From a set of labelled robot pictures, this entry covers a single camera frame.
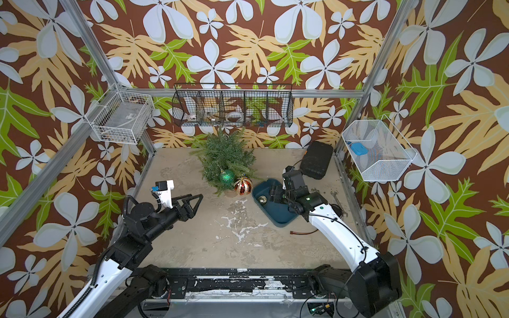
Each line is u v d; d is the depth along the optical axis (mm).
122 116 862
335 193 1016
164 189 602
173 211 610
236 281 766
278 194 720
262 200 934
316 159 1174
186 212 610
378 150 842
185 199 606
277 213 915
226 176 718
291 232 884
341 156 1232
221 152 766
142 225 502
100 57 802
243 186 722
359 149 844
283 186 719
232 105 978
